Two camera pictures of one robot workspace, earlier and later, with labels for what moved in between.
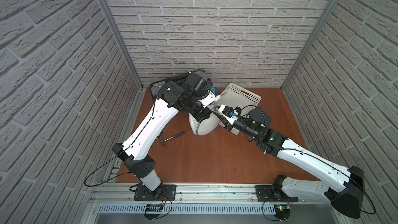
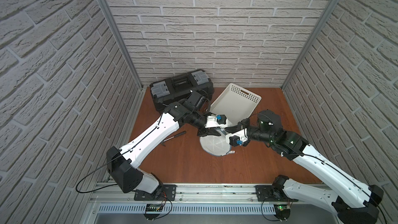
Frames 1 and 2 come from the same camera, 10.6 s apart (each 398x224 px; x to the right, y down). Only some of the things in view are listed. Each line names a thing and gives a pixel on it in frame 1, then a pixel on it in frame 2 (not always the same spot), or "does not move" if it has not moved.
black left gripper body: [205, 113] → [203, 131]
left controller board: [153, 211] does not move
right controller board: [282, 211] does not move
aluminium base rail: [115, 203] does not move
